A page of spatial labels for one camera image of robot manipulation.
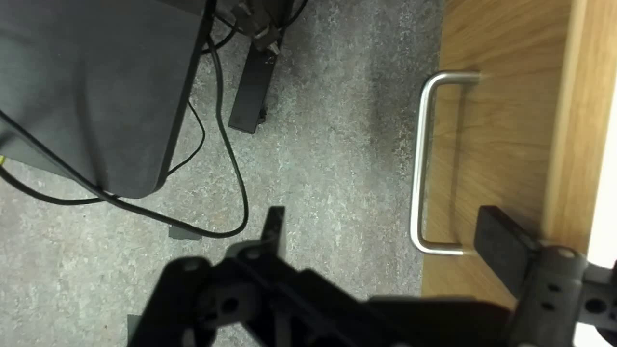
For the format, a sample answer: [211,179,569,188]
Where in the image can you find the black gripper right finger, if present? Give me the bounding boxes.
[473,204,617,347]

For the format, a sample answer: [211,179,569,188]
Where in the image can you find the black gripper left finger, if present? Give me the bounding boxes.
[128,204,363,347]

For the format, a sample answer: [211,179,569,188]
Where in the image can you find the white drawer with wooden front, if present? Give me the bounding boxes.
[421,0,617,310]

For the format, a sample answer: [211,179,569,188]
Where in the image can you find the black perforated robot table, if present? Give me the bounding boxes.
[0,0,216,200]

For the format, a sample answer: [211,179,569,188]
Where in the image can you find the long black floor cable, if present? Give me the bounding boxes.
[0,36,251,238]

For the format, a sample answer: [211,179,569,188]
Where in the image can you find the thin black floor cable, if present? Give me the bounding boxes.
[0,102,209,206]

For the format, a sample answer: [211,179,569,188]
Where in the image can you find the silver drawer handle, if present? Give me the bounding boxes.
[409,69,484,258]

